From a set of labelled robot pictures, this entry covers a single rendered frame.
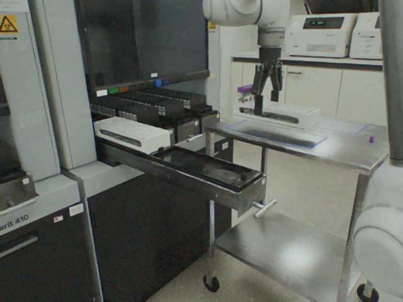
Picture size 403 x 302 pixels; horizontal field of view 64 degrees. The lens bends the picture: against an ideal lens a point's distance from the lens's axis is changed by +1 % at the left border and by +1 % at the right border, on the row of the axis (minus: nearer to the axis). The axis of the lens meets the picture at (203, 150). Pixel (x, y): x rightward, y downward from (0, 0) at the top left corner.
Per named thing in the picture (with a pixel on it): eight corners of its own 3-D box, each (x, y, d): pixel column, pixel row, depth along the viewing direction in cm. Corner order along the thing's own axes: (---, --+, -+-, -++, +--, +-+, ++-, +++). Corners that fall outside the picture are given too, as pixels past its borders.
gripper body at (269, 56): (273, 47, 102) (271, 77, 106) (286, 46, 108) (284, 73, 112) (254, 46, 107) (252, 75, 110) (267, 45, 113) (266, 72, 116)
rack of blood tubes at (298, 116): (232, 117, 121) (232, 101, 119) (247, 112, 128) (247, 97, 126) (306, 134, 102) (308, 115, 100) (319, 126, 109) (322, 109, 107)
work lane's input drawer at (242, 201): (87, 155, 121) (84, 132, 118) (118, 145, 131) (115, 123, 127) (252, 225, 77) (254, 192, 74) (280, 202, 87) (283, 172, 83)
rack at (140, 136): (95, 138, 118) (92, 122, 115) (118, 131, 125) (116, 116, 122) (148, 158, 100) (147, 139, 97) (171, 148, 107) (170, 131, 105)
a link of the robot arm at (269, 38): (290, 27, 106) (289, 46, 108) (266, 27, 112) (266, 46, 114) (276, 28, 100) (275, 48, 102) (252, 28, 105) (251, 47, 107)
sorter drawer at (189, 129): (87, 116, 173) (84, 99, 170) (109, 111, 183) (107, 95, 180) (185, 145, 129) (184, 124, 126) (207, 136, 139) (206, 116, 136)
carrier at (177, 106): (181, 112, 144) (181, 99, 141) (184, 114, 142) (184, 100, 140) (162, 118, 135) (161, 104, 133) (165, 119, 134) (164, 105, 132)
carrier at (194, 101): (203, 106, 154) (203, 94, 152) (206, 107, 153) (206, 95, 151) (186, 111, 146) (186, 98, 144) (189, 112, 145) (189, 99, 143)
